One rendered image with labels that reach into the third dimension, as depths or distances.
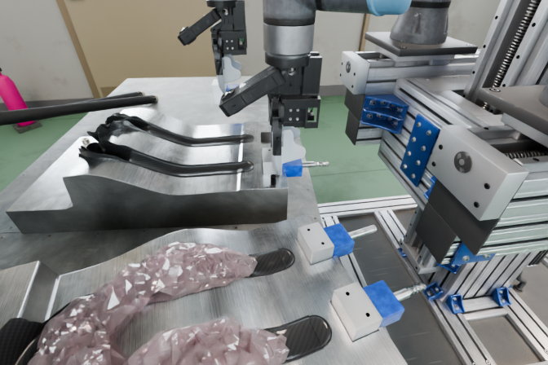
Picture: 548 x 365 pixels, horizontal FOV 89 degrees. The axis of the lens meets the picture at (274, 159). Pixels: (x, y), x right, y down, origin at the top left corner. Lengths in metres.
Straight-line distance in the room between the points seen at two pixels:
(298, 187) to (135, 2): 2.53
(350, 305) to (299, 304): 0.07
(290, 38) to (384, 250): 1.09
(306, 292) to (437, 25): 0.75
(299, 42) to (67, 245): 0.53
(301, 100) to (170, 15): 2.52
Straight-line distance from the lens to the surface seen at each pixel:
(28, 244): 0.69
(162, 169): 0.58
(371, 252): 1.32
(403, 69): 0.91
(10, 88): 3.23
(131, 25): 2.99
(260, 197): 0.51
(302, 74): 0.46
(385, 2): 0.39
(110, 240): 0.61
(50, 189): 0.69
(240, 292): 0.39
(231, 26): 0.73
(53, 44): 3.34
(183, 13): 2.88
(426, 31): 0.91
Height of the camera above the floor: 1.22
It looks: 35 degrees down
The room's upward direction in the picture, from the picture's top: straight up
